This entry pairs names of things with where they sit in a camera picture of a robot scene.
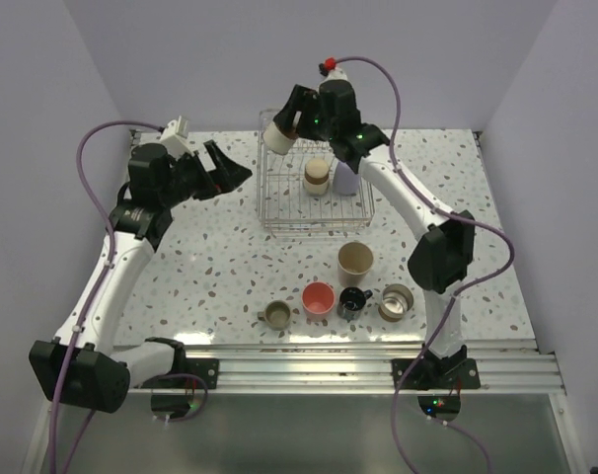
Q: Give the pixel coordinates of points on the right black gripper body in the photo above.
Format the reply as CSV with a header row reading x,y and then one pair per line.
x,y
329,130

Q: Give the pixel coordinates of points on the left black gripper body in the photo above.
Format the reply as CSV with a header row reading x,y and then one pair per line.
x,y
187,179

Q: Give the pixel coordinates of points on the steel cup with brown band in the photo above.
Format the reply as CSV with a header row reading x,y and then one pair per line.
x,y
316,176

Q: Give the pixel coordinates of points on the lavender plastic cup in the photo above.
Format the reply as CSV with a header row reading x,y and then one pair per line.
x,y
345,181

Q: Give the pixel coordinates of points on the small olive mug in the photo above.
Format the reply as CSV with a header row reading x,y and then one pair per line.
x,y
276,315

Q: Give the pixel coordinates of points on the coral pink cup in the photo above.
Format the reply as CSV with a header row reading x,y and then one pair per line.
x,y
318,299

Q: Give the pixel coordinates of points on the black mug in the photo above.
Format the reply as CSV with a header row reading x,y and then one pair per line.
x,y
351,303

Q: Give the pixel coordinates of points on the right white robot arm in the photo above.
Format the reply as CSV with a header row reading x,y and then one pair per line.
x,y
444,240

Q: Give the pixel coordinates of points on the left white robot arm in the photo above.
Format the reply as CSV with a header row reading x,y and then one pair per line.
x,y
79,366

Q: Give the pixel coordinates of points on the tall beige cup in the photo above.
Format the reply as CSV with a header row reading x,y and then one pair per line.
x,y
354,261

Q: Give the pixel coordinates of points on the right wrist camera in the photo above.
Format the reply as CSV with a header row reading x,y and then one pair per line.
x,y
330,70

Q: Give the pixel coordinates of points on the wire dish rack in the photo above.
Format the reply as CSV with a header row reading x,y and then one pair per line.
x,y
300,193

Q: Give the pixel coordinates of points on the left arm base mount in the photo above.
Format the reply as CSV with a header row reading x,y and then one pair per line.
x,y
195,373

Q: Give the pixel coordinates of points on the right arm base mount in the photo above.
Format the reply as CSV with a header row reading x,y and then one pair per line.
x,y
463,374

